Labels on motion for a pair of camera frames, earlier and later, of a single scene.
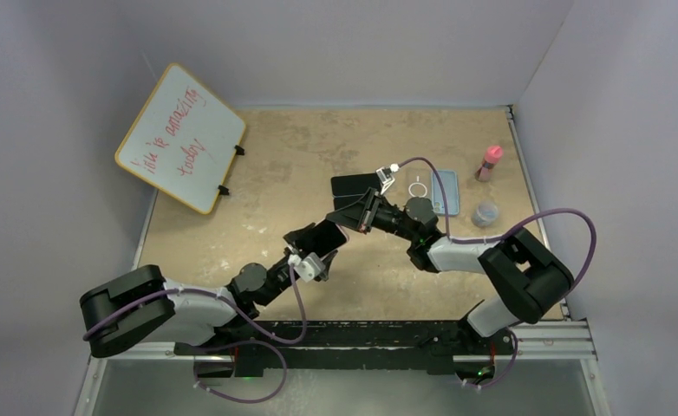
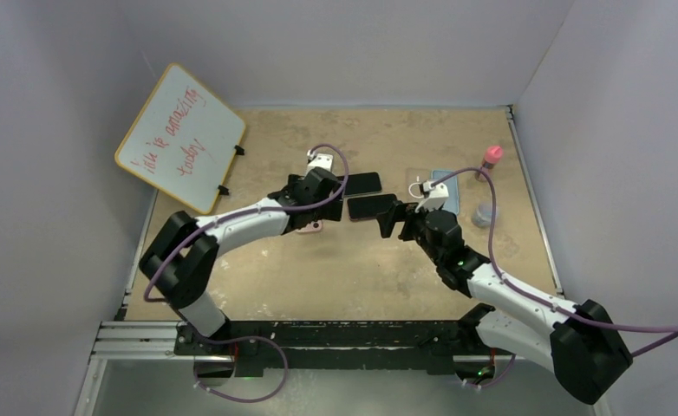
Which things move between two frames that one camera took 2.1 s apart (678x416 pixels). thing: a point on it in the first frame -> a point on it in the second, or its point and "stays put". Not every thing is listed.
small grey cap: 485,214 stays put
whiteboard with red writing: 183,142 stays put
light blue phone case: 449,180 stays put
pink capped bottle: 492,155 stays put
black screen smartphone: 354,184 stays put
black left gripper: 295,237 -> 329,211
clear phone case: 419,184 stays put
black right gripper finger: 350,217 -> 386,222
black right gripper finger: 361,207 -> 401,211
